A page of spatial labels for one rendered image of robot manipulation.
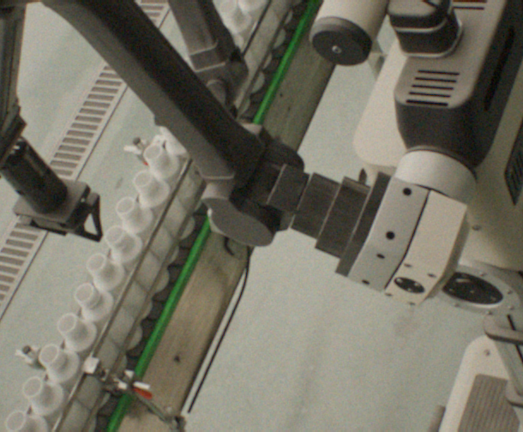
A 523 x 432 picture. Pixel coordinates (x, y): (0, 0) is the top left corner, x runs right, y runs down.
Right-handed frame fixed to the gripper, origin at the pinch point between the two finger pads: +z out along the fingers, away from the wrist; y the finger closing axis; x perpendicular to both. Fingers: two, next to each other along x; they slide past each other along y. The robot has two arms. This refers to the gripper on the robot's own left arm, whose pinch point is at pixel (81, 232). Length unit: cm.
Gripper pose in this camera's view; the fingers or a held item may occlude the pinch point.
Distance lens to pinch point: 157.0
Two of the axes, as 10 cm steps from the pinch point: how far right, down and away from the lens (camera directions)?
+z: 3.5, 5.5, 7.6
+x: 3.8, -8.3, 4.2
